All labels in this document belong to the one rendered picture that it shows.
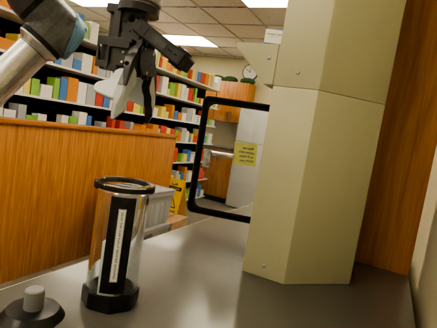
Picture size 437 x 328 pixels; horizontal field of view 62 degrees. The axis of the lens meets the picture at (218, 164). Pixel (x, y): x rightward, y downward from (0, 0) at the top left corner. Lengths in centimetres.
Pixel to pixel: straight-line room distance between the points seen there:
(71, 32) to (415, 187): 107
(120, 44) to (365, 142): 62
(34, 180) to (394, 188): 238
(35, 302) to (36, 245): 248
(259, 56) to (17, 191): 223
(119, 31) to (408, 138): 89
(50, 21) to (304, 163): 74
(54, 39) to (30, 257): 224
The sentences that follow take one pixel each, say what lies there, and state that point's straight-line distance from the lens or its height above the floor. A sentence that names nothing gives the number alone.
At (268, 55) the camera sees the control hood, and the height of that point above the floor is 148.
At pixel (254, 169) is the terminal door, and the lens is 122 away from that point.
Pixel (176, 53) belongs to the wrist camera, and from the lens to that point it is 63.
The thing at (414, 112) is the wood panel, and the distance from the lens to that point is 124.
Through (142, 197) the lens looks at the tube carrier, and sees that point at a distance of 66.
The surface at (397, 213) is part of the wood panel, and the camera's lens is 125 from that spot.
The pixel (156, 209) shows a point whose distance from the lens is 335.
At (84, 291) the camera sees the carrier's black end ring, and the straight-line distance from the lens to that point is 73.
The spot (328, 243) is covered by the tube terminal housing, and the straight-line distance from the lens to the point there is 98.
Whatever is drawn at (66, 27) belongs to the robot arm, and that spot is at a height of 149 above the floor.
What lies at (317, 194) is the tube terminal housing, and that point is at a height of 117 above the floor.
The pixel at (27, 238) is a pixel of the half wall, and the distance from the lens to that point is 304.
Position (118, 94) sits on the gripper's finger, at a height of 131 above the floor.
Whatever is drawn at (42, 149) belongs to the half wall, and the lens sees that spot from 292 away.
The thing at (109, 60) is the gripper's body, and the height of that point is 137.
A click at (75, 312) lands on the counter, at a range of 72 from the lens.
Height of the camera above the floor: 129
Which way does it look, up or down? 5 degrees down
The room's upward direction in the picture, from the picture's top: 9 degrees clockwise
